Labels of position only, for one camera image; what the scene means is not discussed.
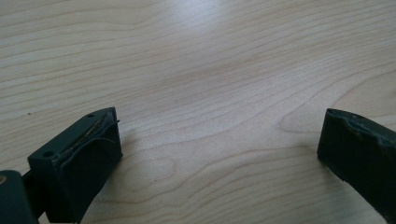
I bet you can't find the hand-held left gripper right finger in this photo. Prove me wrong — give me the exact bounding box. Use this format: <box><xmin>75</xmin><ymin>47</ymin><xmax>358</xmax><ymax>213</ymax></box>
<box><xmin>317</xmin><ymin>107</ymin><xmax>396</xmax><ymax>224</ymax></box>

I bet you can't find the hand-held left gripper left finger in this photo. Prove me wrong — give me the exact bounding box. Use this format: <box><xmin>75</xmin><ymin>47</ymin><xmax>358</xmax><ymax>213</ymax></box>
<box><xmin>27</xmin><ymin>106</ymin><xmax>123</xmax><ymax>224</ymax></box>

